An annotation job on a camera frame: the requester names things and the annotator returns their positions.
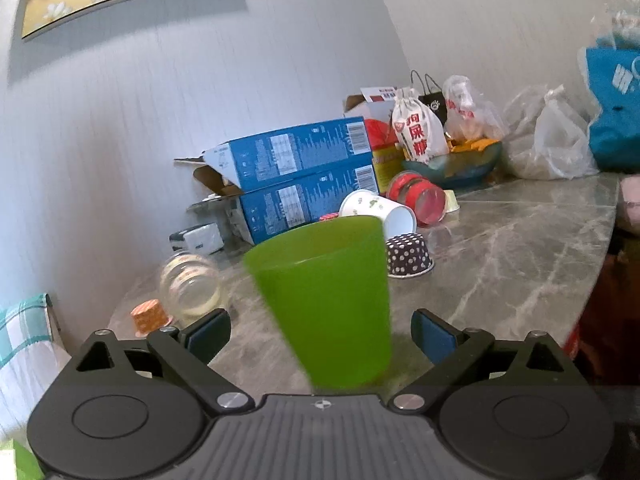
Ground white floral paper cup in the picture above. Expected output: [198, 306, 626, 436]
[339, 190, 417, 238]

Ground white plastic bag red print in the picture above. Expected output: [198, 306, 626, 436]
[442, 75, 507, 142]

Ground green packet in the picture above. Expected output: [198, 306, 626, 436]
[0, 437, 45, 480]

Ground green plastic cup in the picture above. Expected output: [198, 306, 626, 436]
[243, 215, 394, 391]

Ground blue cardboard box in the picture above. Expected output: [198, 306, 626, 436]
[187, 164, 380, 246]
[174, 116, 375, 193]

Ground yellow can with red lid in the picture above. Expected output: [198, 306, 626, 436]
[363, 118, 405, 196]

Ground blue shopping bag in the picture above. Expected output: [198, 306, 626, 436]
[578, 46, 640, 172]

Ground black paper bag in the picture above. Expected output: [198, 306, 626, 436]
[410, 70, 449, 126]

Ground teal checked cloth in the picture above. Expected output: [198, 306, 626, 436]
[0, 293, 54, 367]

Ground white drawstring bag red print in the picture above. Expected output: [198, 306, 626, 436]
[390, 87, 450, 164]

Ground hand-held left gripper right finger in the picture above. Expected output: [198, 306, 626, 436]
[389, 308, 577, 415]

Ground open white carton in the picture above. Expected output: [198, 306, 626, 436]
[342, 87, 412, 123]

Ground white power adapter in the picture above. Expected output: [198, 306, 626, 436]
[169, 223, 225, 255]

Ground clear plastic bag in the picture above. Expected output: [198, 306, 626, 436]
[501, 85, 600, 181]

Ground polka dot cupcake liner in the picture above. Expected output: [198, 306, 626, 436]
[385, 233, 435, 278]

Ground clear jar with red lid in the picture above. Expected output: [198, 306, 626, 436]
[386, 170, 447, 226]

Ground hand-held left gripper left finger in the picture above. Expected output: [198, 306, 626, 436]
[74, 308, 252, 416]

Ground clear glass jar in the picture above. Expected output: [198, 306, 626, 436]
[159, 252, 223, 325]

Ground orange cupcake liner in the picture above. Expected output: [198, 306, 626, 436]
[130, 299, 174, 337]

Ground teal glass bowl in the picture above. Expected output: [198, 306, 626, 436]
[401, 140, 504, 190]

